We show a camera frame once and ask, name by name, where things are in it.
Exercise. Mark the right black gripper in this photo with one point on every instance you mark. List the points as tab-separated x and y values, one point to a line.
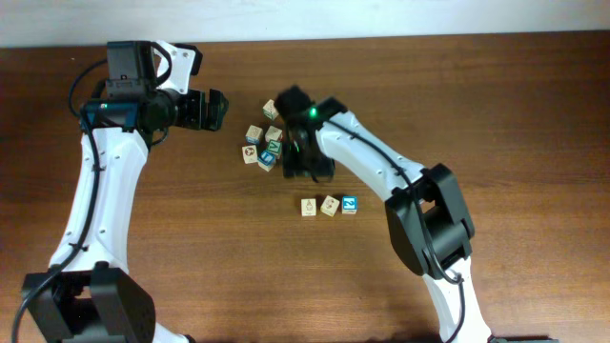
293	171

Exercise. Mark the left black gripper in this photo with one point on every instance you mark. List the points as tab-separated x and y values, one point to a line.
196	116

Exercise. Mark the green V block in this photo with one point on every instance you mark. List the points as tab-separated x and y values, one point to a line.
274	147

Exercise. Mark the blue D block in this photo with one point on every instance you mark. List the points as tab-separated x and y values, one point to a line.
308	207

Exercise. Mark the yellow-edged picture block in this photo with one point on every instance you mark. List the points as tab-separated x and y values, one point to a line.
329	206

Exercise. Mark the blue letter block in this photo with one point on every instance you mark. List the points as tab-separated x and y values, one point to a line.
349	205

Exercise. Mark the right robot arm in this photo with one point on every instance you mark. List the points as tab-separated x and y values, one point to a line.
429	223

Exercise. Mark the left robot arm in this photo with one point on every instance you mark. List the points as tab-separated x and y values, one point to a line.
86	294

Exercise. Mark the blue L block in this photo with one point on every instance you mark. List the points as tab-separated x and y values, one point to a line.
266	160

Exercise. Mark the green N block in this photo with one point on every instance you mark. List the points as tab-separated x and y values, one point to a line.
273	134

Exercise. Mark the pretzel picture block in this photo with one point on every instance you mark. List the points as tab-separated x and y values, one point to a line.
254	135

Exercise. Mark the soccer ball block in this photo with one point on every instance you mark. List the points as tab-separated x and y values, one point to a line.
250	154

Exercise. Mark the green-edged picture block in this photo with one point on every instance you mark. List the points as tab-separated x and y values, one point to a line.
269	110

